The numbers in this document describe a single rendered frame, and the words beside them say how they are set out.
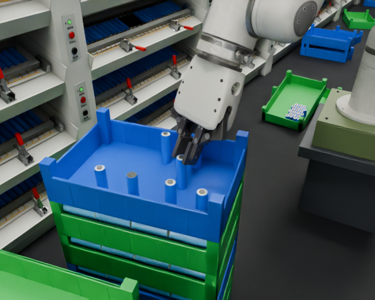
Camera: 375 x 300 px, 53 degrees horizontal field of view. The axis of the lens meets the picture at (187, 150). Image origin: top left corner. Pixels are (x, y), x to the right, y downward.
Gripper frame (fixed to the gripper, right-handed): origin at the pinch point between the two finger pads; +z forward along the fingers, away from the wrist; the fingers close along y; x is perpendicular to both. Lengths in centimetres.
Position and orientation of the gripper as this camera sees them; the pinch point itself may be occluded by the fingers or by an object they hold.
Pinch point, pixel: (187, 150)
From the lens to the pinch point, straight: 63.2
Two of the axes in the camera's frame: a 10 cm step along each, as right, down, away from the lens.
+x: -6.7, -0.2, -7.4
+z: -3.3, 9.0, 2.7
